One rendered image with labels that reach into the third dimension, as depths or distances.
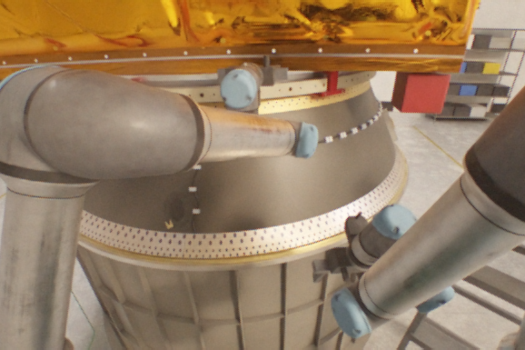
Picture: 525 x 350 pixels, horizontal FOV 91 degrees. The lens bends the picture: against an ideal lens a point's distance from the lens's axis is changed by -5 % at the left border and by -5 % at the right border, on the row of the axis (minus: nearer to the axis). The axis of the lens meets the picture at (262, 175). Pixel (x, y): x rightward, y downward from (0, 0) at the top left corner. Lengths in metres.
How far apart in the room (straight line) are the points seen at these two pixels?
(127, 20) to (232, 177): 0.63
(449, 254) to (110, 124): 0.34
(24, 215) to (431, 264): 0.46
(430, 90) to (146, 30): 1.01
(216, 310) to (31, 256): 0.96
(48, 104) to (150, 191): 0.82
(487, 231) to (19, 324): 0.52
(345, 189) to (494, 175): 0.94
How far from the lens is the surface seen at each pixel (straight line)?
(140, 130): 0.28
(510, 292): 1.09
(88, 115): 0.29
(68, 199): 0.41
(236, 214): 1.01
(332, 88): 1.12
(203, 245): 1.03
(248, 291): 1.19
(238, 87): 0.59
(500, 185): 0.26
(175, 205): 1.05
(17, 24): 1.37
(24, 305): 0.46
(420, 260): 0.35
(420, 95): 1.16
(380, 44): 1.04
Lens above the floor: 1.89
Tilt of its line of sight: 29 degrees down
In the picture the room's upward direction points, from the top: 2 degrees counter-clockwise
